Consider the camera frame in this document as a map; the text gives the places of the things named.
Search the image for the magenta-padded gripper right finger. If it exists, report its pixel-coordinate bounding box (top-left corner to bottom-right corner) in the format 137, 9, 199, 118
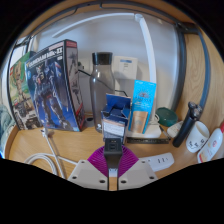
117, 145, 158, 191

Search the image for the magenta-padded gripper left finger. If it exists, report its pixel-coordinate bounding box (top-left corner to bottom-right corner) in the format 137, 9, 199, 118
67, 145, 110, 191

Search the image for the black charger block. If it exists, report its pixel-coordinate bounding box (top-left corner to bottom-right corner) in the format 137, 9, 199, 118
103, 137, 124, 170

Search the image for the white power strip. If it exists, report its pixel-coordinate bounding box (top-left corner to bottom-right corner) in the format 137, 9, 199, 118
139, 152, 175, 173

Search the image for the black ruler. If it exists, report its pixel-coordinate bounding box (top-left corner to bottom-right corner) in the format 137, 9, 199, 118
125, 136, 171, 145

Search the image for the small white case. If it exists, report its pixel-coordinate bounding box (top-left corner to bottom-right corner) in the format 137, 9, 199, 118
166, 120, 185, 140

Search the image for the small open blue box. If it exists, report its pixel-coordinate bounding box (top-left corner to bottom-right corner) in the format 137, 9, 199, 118
100, 92, 132, 145

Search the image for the green round tin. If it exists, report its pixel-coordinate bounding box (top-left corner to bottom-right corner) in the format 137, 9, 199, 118
155, 106, 180, 128

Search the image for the black electric shaver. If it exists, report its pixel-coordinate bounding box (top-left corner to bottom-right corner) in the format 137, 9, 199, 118
171, 101, 204, 149

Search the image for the light blue sunscreen package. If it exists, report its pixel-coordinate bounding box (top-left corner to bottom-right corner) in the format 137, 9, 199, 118
127, 79, 158, 135

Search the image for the white mug with black print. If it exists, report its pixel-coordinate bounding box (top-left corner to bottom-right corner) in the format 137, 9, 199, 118
185, 120, 211, 155

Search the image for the white bottle with red cap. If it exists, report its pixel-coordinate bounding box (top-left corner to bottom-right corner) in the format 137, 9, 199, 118
196, 121, 224, 165

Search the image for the blue robot model kit box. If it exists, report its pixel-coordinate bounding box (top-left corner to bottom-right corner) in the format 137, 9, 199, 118
24, 38, 88, 133

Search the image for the bed with blue bedding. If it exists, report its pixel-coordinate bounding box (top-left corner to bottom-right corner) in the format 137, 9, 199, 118
0, 104, 17, 158

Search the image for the green tree figure set box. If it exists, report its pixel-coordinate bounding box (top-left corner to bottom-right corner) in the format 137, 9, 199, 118
7, 50, 43, 131

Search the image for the white desk lamp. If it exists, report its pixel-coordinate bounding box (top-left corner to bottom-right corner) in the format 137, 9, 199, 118
52, 12, 163, 139

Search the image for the white power strip cable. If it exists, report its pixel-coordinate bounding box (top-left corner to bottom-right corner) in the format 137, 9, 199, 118
24, 127, 78, 178

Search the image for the thin black cable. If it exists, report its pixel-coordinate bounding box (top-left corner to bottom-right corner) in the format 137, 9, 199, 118
77, 67, 128, 98

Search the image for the white wall outlet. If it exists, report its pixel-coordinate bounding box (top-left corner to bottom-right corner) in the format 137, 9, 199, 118
112, 55, 139, 81

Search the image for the dark grey metal frame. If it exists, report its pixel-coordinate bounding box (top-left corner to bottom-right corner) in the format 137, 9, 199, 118
19, 1, 212, 113

